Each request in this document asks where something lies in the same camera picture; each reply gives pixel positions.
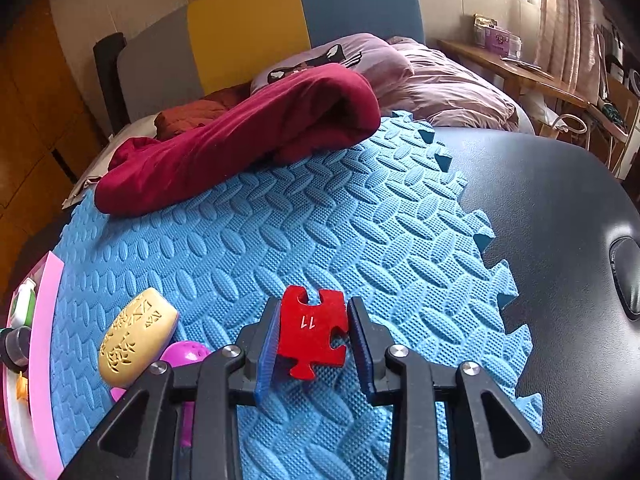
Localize beige egg-shaped carved object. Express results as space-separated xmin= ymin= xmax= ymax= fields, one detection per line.
xmin=97 ymin=287 xmax=179 ymax=388

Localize pink storage box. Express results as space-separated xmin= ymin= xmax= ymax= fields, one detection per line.
xmin=472 ymin=14 xmax=523 ymax=58

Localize cat print pillow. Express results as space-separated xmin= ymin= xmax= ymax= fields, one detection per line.
xmin=250 ymin=32 xmax=416 ymax=98

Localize grey yellow blue headboard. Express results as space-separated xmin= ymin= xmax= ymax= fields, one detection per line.
xmin=117 ymin=0 xmax=426 ymax=126

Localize white tray with pink rim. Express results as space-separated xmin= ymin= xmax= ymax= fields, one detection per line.
xmin=0 ymin=252 xmax=66 ymax=480

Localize mauve duvet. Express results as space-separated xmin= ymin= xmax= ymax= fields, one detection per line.
xmin=372 ymin=36 xmax=536 ymax=135

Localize rust brown cloth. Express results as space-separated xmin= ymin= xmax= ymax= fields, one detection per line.
xmin=154 ymin=85 xmax=253 ymax=138

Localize wooden side desk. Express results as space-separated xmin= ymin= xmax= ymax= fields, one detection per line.
xmin=437 ymin=37 xmax=631 ymax=171

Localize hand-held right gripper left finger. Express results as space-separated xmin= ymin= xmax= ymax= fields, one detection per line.
xmin=65 ymin=297 xmax=283 ymax=480

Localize black cylinder with clear cover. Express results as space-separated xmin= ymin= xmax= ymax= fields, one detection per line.
xmin=0 ymin=327 xmax=32 ymax=373

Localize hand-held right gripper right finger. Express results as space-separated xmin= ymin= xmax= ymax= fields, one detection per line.
xmin=347 ymin=296 xmax=566 ymax=480

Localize red puzzle piece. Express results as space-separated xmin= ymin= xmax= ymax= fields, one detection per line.
xmin=276 ymin=285 xmax=349 ymax=381

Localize blue foam puzzle mat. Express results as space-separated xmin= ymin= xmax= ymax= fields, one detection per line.
xmin=47 ymin=110 xmax=546 ymax=480

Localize maroon red cloth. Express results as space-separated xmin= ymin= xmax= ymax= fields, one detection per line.
xmin=95 ymin=65 xmax=381 ymax=216

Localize green and white plastic toy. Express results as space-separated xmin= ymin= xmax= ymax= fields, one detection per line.
xmin=10 ymin=280 xmax=38 ymax=328

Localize wooden wardrobe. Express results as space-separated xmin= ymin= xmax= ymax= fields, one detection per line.
xmin=0 ymin=0 xmax=116 ymax=261

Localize pink plastic toy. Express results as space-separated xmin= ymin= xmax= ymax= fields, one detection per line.
xmin=109 ymin=340 xmax=213 ymax=451

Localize pink curtain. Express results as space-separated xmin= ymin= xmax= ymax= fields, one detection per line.
xmin=540 ymin=0 xmax=606 ymax=96

